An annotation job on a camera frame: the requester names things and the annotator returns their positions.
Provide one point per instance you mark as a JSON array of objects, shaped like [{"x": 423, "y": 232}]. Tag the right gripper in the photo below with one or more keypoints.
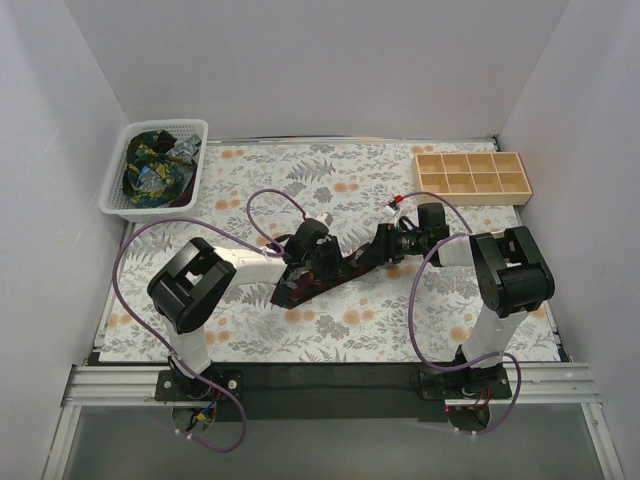
[{"x": 382, "y": 243}]

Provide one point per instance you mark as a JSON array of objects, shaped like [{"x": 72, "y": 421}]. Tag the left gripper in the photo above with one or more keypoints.
[{"x": 329, "y": 256}]

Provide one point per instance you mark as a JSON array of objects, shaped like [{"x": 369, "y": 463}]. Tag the dark red patterned tie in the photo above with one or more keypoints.
[{"x": 290, "y": 293}]

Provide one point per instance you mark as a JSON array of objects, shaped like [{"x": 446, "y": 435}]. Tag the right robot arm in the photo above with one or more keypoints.
[{"x": 512, "y": 275}]

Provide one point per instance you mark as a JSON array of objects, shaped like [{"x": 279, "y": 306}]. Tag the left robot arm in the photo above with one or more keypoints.
[{"x": 188, "y": 288}]

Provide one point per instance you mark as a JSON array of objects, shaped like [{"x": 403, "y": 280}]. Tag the wooden compartment box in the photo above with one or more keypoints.
[{"x": 473, "y": 178}]

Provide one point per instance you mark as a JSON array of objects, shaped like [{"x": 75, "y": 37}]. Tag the silver blue patterned tie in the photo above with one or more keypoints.
[{"x": 183, "y": 162}]

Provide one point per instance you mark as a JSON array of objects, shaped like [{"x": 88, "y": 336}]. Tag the white plastic basket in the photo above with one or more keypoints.
[{"x": 112, "y": 199}]

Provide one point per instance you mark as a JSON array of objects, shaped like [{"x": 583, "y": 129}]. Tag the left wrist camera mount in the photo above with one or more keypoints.
[{"x": 325, "y": 218}]

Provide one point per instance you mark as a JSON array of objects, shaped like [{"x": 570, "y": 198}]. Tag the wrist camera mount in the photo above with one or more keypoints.
[
  {"x": 394, "y": 209},
  {"x": 325, "y": 218}
]

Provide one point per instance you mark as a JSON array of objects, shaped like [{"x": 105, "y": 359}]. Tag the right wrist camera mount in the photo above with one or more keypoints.
[{"x": 394, "y": 209}]

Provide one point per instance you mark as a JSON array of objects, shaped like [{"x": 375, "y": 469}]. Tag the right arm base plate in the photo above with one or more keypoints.
[{"x": 469, "y": 384}]

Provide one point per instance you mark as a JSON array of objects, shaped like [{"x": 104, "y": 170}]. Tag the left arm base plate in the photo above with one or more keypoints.
[{"x": 225, "y": 385}]

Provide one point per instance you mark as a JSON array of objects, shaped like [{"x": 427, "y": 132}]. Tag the aluminium frame rail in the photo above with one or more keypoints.
[{"x": 333, "y": 421}]

